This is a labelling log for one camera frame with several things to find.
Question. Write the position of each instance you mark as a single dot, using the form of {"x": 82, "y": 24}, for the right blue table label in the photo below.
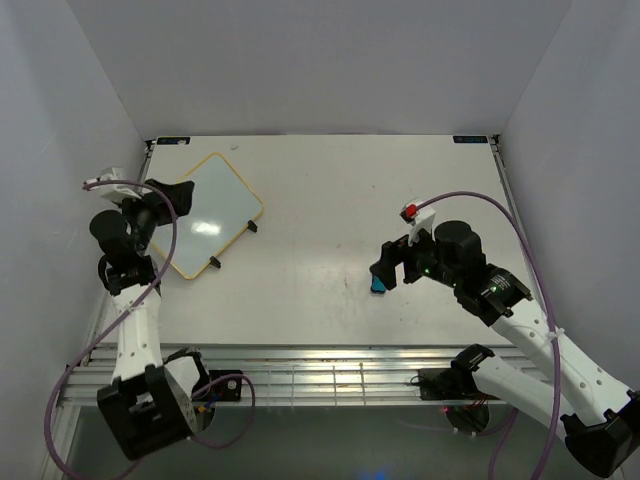
{"x": 470, "y": 139}

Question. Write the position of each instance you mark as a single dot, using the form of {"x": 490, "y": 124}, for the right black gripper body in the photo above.
{"x": 421, "y": 260}

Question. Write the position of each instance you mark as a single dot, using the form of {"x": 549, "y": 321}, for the aluminium rail frame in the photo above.
{"x": 291, "y": 306}

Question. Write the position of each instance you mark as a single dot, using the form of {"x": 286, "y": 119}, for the blue table label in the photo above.
{"x": 470, "y": 139}
{"x": 173, "y": 141}

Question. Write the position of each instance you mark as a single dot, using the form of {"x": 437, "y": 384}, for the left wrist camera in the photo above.
{"x": 110, "y": 186}

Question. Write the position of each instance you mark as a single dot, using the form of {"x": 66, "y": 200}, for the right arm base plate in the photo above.
{"x": 444, "y": 384}

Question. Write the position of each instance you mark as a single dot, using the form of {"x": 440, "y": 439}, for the blue whiteboard eraser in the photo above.
{"x": 377, "y": 286}

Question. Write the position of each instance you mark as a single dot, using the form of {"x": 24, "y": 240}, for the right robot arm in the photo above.
{"x": 598, "y": 414}

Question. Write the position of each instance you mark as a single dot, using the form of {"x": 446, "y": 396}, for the yellow framed whiteboard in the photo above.
{"x": 223, "y": 206}

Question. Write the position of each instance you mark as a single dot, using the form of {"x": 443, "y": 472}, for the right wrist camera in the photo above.
{"x": 421, "y": 220}

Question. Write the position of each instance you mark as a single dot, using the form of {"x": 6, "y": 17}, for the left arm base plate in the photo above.
{"x": 218, "y": 386}

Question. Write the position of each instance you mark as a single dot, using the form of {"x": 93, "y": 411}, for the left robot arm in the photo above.
{"x": 148, "y": 404}

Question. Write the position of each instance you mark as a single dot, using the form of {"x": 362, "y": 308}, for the black wire whiteboard stand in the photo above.
{"x": 235, "y": 242}

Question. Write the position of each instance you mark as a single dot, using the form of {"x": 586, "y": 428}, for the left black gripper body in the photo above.
{"x": 142, "y": 216}

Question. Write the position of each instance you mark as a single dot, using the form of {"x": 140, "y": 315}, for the left blue table label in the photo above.
{"x": 173, "y": 141}

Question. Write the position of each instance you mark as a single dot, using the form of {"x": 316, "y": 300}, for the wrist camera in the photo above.
{"x": 421, "y": 220}
{"x": 110, "y": 186}

